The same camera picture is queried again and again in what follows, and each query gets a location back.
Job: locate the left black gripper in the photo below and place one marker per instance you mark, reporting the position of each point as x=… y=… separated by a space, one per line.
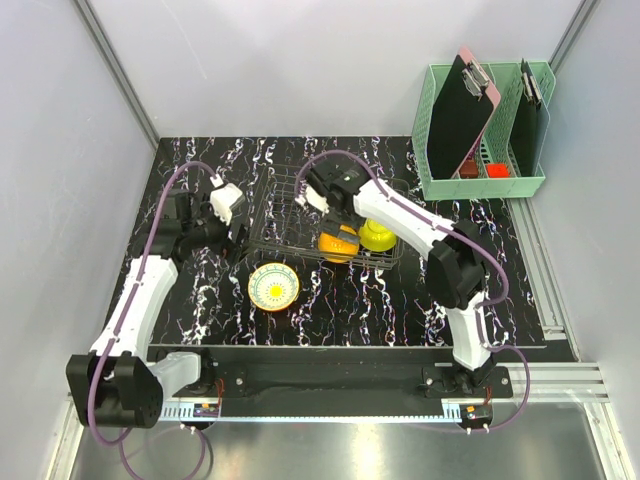
x=225 y=242

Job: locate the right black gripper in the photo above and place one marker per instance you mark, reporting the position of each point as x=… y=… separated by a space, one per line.
x=330 y=224

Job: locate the orange bowl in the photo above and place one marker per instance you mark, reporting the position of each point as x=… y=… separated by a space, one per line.
x=336 y=250
x=274 y=300

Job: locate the yellow bowl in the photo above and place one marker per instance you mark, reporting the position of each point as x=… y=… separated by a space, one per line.
x=375 y=237

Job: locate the green striped bowl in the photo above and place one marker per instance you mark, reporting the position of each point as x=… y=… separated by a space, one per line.
x=273 y=287

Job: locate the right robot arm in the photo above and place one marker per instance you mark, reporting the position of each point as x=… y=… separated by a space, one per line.
x=348 y=194

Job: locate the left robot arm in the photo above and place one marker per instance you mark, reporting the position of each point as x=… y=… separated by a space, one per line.
x=114 y=385

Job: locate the brown block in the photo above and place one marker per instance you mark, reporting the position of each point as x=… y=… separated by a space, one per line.
x=469 y=170

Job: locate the green plastic file organizer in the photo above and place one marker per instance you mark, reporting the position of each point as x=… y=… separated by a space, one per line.
x=494 y=147

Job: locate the red block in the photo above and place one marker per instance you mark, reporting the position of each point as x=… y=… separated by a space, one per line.
x=497 y=170

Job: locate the black pink clipboard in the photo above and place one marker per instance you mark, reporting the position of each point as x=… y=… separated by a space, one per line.
x=460 y=115

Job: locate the dark green clipboard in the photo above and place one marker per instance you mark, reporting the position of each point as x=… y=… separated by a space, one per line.
x=530 y=124

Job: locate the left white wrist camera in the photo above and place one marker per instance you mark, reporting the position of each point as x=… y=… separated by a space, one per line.
x=225 y=198

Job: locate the wire dish rack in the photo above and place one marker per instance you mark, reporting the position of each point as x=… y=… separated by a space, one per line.
x=283 y=230

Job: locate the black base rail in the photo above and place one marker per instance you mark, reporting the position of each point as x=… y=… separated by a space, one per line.
x=332 y=384

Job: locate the white slotted cable duct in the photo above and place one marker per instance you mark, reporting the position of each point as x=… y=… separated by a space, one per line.
x=176 y=411

